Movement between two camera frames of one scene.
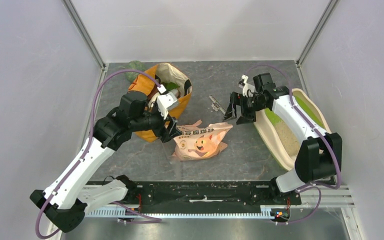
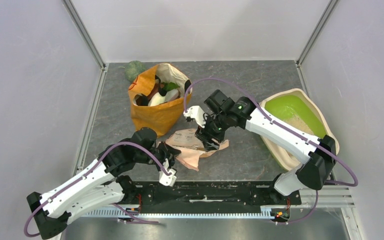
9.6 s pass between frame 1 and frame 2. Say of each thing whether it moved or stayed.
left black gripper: moved
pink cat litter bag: moved
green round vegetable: stayed
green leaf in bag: stayed
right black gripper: moved
